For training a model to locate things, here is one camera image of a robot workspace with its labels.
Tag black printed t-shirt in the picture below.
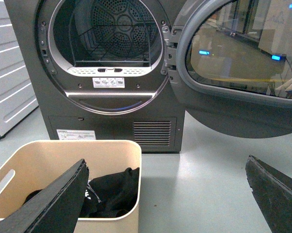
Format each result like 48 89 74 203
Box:
23 166 140 218

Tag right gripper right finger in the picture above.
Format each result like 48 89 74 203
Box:
245 155 292 233

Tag round grey dryer door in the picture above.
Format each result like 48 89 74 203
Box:
167 0 292 138

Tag beige plastic laundry hamper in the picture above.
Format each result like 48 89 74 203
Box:
0 140 142 233

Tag dark grey tumble dryer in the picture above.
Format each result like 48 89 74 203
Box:
5 0 185 153

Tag white appliance with ribbed side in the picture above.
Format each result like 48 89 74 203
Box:
0 0 38 139

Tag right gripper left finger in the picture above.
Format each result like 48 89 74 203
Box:
0 159 89 233

